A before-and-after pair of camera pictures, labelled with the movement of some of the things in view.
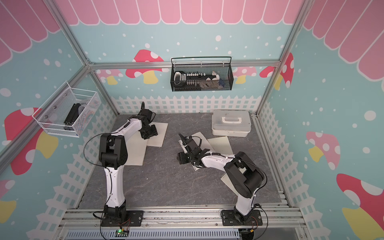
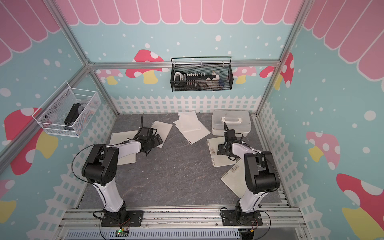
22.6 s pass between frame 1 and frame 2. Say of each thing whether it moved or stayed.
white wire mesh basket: stayed
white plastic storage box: stayed
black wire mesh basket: stayed
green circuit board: stayed
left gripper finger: moved
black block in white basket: stayed
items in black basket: stayed
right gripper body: moved
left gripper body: moved
